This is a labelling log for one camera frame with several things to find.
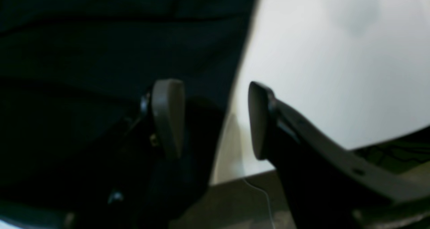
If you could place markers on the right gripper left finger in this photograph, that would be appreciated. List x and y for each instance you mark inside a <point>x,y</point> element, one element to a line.
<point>140,168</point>

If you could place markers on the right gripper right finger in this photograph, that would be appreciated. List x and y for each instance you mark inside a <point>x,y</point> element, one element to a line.
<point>379,186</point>

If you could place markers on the black T-shirt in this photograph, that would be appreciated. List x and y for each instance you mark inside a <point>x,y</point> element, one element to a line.
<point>72,74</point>

